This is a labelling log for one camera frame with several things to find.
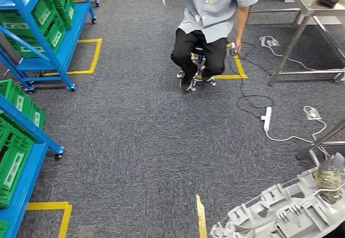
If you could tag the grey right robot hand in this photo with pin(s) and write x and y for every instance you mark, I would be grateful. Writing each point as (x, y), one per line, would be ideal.
(327, 183)

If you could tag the silver plastic wheel cover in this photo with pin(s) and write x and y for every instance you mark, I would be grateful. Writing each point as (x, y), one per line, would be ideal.
(283, 211)

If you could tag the blue metal shelf rack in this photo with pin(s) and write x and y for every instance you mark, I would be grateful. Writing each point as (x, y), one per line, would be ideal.
(26, 123)
(87, 1)
(72, 40)

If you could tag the white power strip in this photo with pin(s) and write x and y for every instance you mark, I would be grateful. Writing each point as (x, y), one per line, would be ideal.
(267, 118)

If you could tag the chrome wheeled stool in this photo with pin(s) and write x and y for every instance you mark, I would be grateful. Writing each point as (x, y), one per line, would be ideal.
(200, 65)

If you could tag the person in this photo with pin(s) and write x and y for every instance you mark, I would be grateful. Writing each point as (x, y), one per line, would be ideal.
(213, 8)

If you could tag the black robot foot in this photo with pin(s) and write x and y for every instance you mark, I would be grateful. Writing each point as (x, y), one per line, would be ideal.
(86, 232)

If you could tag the yellow floor tape outline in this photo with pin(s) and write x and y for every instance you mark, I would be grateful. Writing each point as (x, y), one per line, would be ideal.
(48, 206)

